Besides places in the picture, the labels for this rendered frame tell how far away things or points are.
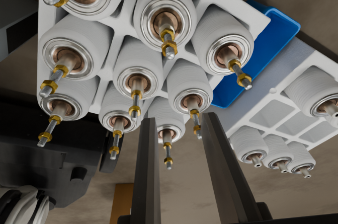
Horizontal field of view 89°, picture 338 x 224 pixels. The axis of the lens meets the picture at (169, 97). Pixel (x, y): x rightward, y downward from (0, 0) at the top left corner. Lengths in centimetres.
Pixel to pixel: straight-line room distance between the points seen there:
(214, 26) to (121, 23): 17
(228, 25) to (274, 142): 48
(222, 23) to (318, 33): 48
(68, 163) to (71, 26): 48
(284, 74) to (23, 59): 76
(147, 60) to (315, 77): 40
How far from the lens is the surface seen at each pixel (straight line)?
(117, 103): 38
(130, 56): 32
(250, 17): 39
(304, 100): 52
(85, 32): 32
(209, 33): 31
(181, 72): 37
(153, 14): 27
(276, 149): 68
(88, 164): 68
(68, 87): 38
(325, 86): 52
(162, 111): 42
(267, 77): 55
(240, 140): 60
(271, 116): 67
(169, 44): 20
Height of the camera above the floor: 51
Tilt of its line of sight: 49 degrees down
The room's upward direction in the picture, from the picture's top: 174 degrees clockwise
